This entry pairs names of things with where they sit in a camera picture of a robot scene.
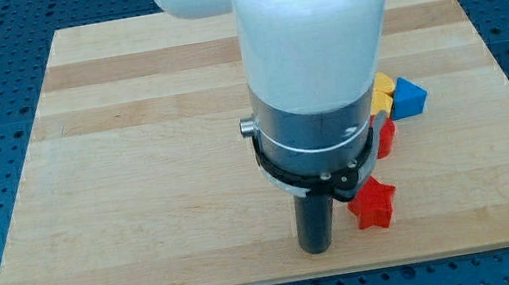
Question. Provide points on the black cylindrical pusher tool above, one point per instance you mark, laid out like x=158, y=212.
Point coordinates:
x=313, y=216

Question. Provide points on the red star block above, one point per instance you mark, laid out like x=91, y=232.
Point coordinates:
x=373, y=205

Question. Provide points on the yellow heart block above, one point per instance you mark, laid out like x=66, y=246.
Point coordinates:
x=383, y=91

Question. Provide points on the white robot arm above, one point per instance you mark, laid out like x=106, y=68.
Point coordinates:
x=310, y=65

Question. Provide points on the wooden board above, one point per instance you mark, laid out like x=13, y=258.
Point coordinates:
x=136, y=172

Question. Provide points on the red circle block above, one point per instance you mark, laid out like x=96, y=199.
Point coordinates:
x=387, y=134

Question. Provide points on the blue triangle block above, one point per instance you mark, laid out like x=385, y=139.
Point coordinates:
x=408, y=99

